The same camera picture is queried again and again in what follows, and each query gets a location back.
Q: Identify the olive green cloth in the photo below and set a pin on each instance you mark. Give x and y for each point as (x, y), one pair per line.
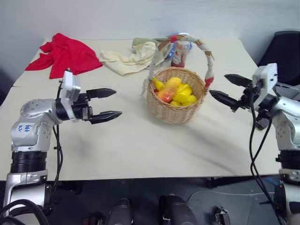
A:
(140, 41)

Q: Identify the long yellow toy fruit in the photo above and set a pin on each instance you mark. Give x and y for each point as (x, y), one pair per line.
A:
(172, 84)

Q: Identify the red labelled sauce bottle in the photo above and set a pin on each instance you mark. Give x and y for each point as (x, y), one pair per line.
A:
(179, 56)

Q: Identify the dark rounded shape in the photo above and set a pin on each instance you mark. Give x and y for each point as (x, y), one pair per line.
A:
(175, 209)
(120, 211)

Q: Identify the cream towel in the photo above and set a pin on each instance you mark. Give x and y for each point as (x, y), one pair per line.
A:
(122, 62)

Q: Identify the yellow toy star fruit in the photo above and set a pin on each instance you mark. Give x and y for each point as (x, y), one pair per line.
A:
(186, 95)

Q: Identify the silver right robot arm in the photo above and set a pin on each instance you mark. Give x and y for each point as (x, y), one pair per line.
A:
(286, 110)

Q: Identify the yellow toy banana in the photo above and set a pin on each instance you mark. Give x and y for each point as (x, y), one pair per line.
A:
(157, 84)

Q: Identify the orange red toy fruit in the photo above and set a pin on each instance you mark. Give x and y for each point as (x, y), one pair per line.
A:
(165, 95)

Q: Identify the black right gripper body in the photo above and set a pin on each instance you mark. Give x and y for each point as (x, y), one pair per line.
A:
(245, 99)

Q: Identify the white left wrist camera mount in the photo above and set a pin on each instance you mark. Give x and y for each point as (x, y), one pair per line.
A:
(70, 85)

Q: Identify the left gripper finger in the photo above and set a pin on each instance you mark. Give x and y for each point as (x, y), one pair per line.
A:
(100, 92)
(106, 116)

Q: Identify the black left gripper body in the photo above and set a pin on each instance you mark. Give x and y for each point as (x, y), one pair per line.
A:
(80, 109)

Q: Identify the black chair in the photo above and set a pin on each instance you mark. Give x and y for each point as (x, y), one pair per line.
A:
(286, 51)

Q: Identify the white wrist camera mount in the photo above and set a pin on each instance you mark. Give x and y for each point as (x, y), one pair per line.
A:
(70, 85)
(269, 77)

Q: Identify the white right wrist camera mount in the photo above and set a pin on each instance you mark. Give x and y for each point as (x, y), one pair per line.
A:
(269, 77)

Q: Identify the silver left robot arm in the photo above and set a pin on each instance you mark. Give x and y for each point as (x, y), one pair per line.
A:
(30, 131)

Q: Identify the red cloth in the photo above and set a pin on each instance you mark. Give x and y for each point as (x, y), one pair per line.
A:
(68, 56)

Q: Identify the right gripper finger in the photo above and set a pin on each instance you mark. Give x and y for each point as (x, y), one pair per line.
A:
(223, 97)
(237, 80)

